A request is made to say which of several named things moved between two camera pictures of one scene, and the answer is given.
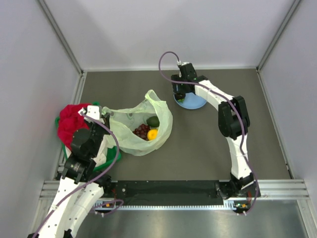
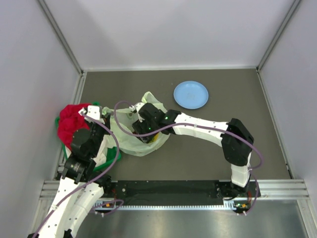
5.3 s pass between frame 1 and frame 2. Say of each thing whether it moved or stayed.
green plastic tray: stayed
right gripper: moved
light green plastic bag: stayed
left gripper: stayed
